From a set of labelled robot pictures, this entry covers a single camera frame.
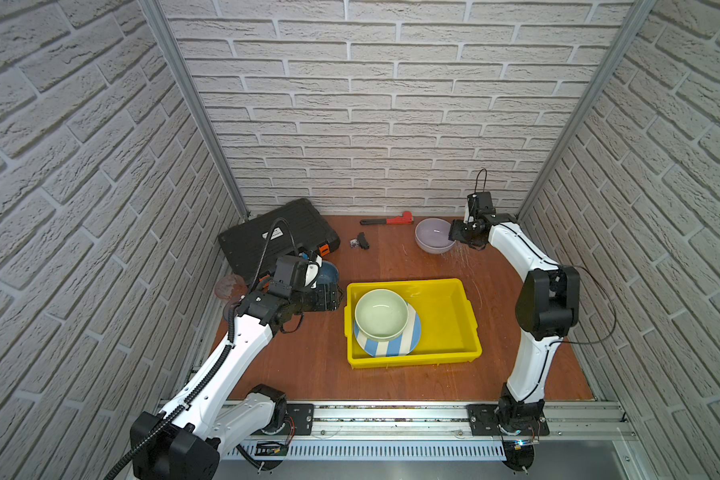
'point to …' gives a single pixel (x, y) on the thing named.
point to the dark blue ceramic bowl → (328, 273)
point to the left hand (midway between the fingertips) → (332, 289)
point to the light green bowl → (381, 313)
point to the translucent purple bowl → (432, 236)
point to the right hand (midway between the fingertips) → (458, 229)
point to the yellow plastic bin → (448, 320)
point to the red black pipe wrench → (405, 218)
